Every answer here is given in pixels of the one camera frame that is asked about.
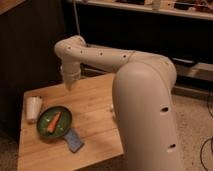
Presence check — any white tube bottle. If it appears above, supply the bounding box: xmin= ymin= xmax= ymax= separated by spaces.
xmin=110 ymin=104 xmax=115 ymax=116

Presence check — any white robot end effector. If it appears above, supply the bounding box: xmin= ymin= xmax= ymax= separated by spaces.
xmin=61 ymin=65 xmax=81 ymax=90

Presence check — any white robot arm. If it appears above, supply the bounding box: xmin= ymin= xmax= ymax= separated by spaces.
xmin=54 ymin=36 xmax=184 ymax=171

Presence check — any thin metal pole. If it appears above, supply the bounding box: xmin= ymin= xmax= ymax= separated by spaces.
xmin=72 ymin=0 xmax=81 ymax=36

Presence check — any black handle on beam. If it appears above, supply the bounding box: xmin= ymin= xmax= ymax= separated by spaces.
xmin=171 ymin=58 xmax=198 ymax=67

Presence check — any upper wooden shelf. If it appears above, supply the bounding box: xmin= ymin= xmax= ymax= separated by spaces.
xmin=68 ymin=0 xmax=213 ymax=21

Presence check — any orange carrot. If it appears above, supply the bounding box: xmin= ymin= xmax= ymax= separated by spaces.
xmin=47 ymin=112 xmax=62 ymax=133

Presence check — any black cable on floor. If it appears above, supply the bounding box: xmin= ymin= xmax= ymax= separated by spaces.
xmin=199 ymin=96 xmax=213 ymax=171

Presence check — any green plate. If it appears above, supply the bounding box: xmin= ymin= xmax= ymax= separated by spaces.
xmin=36 ymin=106 xmax=72 ymax=139

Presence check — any blue sponge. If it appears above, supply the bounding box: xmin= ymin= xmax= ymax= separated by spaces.
xmin=64 ymin=129 xmax=84 ymax=153

